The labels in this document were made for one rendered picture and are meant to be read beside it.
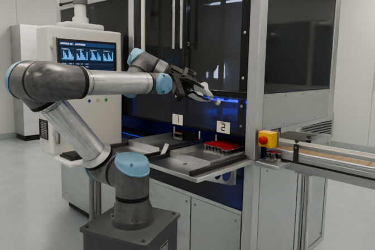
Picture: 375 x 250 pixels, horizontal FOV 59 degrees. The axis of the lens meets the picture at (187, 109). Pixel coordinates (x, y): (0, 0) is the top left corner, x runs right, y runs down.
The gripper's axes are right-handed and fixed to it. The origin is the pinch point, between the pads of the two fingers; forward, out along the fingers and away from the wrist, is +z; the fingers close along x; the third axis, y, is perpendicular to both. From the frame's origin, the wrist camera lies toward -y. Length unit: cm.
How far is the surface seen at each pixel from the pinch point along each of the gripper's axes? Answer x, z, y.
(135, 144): 64, -18, 15
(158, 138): 71, -7, 34
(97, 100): 75, -51, 44
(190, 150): 47, 9, 15
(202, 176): 24.7, 12.8, -17.0
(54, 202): 241, -62, 55
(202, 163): 30.8, 13.3, -4.6
